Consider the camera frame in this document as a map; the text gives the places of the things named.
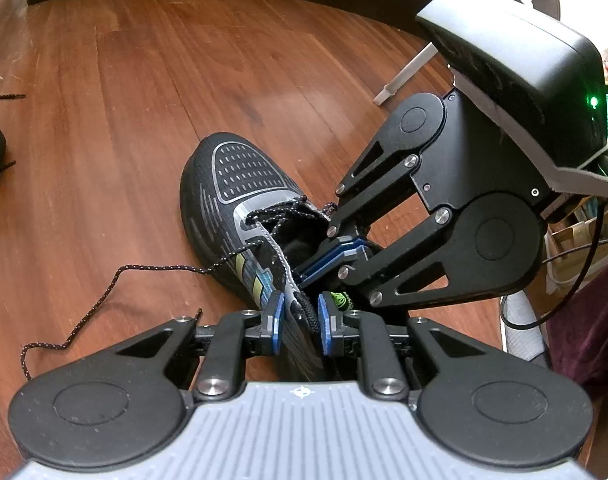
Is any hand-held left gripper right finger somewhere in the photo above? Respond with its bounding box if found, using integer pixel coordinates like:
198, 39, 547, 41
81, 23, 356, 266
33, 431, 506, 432
318, 290, 489, 401

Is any person's maroon clothing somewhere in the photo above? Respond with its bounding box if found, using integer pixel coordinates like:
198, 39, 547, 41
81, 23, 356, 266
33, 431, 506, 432
546, 280, 608, 401

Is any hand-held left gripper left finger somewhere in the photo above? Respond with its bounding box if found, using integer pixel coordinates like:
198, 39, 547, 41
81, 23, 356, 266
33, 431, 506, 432
106, 292, 285, 401

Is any person's grey mesh shoe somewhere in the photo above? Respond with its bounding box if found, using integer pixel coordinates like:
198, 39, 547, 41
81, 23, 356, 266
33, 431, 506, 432
501, 292, 552, 366

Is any folding lap table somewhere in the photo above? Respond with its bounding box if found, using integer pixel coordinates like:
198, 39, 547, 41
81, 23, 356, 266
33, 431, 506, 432
374, 0, 562, 107

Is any black speckled shoelace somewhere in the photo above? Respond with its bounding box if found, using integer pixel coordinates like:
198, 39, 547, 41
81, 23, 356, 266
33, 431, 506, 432
20, 196, 337, 381

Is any black cable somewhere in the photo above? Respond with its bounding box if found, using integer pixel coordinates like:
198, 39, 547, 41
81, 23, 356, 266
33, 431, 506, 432
500, 192, 608, 332

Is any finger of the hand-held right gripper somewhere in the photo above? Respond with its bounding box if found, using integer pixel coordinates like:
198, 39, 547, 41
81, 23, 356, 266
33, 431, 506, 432
298, 134, 422, 282
335, 208, 458, 309

